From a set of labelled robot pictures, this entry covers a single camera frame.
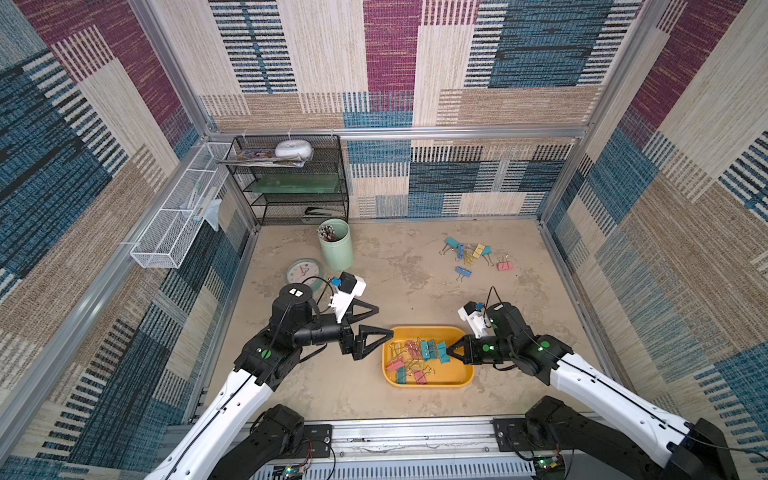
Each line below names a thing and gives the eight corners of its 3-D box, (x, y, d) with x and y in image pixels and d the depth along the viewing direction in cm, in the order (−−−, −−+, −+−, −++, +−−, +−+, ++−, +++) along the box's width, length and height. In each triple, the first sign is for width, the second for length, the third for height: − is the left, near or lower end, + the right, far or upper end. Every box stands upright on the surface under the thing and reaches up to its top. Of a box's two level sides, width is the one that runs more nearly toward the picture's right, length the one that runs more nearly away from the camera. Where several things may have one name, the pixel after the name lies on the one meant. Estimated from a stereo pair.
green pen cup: (325, 271, 108) (316, 237, 94) (329, 247, 115) (321, 212, 101) (351, 271, 108) (345, 237, 94) (353, 247, 115) (348, 212, 101)
